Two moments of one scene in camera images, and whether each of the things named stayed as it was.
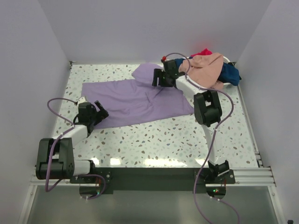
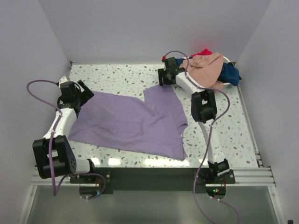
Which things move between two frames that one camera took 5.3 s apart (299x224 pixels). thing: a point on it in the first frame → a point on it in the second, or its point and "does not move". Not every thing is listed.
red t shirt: x=205 y=52 does not move
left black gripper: x=100 y=115 → x=86 y=94
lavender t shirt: x=136 y=100 → x=154 y=126
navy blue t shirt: x=229 y=75 does not move
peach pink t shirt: x=205 y=70 does not move
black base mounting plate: x=150 y=179 does not move
